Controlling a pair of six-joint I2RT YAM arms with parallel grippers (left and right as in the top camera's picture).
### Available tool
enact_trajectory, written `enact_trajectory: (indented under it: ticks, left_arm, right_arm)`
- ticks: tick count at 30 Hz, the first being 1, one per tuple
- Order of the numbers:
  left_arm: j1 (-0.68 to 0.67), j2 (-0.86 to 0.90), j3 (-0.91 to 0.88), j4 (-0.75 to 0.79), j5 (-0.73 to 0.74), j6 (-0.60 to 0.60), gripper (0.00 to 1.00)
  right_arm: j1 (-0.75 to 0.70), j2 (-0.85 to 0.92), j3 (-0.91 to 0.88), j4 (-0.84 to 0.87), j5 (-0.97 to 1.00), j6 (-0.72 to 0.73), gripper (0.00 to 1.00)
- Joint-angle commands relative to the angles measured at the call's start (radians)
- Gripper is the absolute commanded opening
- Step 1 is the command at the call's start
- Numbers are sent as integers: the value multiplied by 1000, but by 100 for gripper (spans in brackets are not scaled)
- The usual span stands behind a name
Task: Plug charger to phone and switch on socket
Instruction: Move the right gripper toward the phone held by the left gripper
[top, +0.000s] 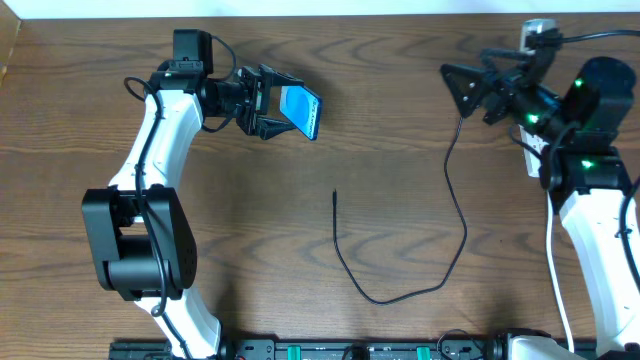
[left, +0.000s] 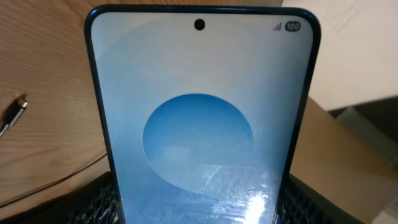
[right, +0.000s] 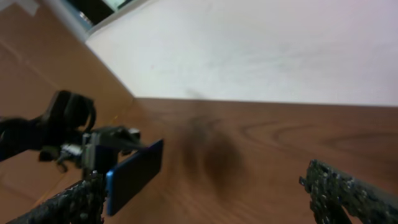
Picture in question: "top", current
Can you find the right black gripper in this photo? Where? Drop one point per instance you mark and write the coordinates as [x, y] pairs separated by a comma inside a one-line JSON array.
[[493, 95]]

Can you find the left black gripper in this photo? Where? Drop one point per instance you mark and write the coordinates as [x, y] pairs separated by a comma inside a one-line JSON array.
[[252, 101]]

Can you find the blue Galaxy smartphone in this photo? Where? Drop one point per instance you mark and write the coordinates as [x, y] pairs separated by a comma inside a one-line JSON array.
[[303, 108]]

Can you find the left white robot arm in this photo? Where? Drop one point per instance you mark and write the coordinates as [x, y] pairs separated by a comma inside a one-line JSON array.
[[140, 240]]

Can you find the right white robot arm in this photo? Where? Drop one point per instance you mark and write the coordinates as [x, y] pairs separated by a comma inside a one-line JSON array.
[[580, 169]]

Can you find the white power strip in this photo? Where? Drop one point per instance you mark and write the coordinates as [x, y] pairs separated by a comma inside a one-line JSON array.
[[537, 144]]

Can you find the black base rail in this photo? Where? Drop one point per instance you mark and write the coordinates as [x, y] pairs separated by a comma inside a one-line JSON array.
[[271, 350]]

